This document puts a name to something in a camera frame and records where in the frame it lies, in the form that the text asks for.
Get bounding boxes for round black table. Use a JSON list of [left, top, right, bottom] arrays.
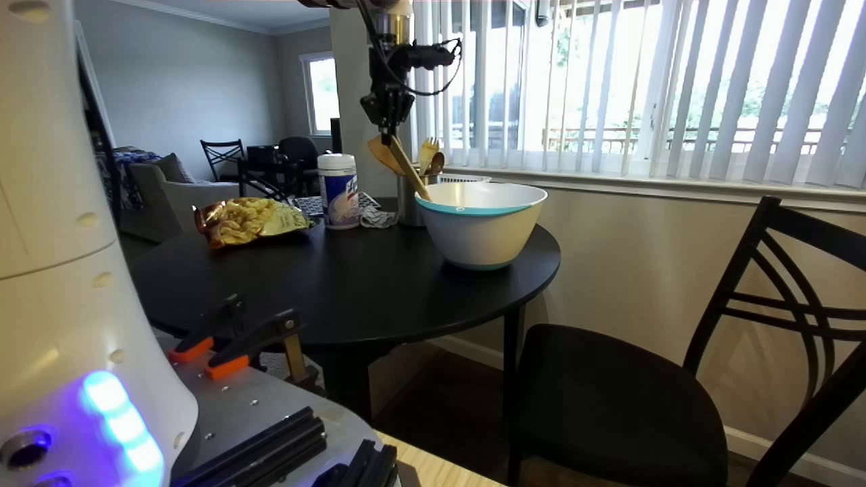
[[130, 226, 560, 350]]

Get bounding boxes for black chair by window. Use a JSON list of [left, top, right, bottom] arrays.
[[507, 199, 866, 487]]

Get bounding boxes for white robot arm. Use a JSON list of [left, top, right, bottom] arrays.
[[0, 0, 201, 487]]

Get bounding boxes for white vertical blinds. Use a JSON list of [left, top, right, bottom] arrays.
[[414, 0, 866, 189]]

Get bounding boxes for wooden spatula in cup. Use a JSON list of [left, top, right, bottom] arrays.
[[414, 139, 445, 185]]

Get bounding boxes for orange black clamp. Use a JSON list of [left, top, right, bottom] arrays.
[[168, 293, 319, 389]]

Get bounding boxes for white wipes canister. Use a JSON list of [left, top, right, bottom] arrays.
[[318, 153, 361, 230]]

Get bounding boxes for wooden spoon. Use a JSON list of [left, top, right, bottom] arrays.
[[368, 135, 429, 199]]

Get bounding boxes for white bowl with teal rim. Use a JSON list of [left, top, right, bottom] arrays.
[[418, 181, 546, 272]]

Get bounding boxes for metal utensil cup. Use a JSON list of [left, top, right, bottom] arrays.
[[398, 176, 426, 227]]

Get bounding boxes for yellow chip bag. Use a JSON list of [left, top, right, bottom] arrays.
[[195, 199, 312, 249]]

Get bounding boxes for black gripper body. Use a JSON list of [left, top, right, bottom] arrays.
[[361, 44, 414, 135]]

